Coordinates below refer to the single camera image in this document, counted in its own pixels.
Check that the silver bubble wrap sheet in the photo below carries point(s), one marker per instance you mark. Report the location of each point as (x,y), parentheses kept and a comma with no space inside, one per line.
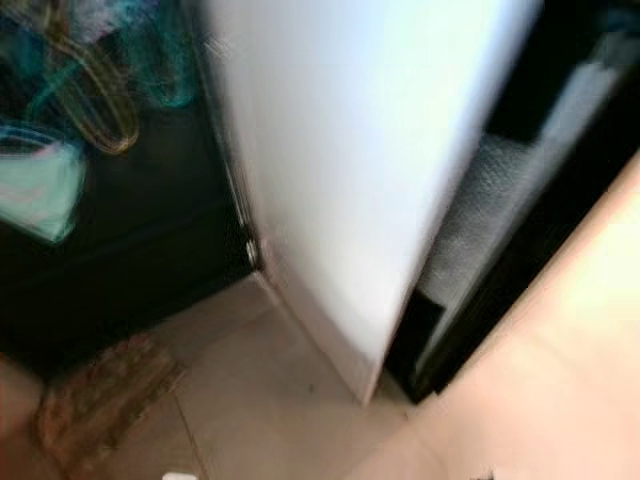
(490,210)

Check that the white fridge door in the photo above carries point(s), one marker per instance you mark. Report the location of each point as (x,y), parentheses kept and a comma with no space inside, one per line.
(360,150)

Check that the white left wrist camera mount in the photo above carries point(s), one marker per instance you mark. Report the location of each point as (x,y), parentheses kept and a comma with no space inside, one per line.
(180,476)

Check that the teal plastic bag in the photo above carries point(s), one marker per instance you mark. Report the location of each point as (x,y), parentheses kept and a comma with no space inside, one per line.
(40,190)

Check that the brown woven floor mat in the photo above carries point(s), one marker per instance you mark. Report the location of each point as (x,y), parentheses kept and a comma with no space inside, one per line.
(105,405)

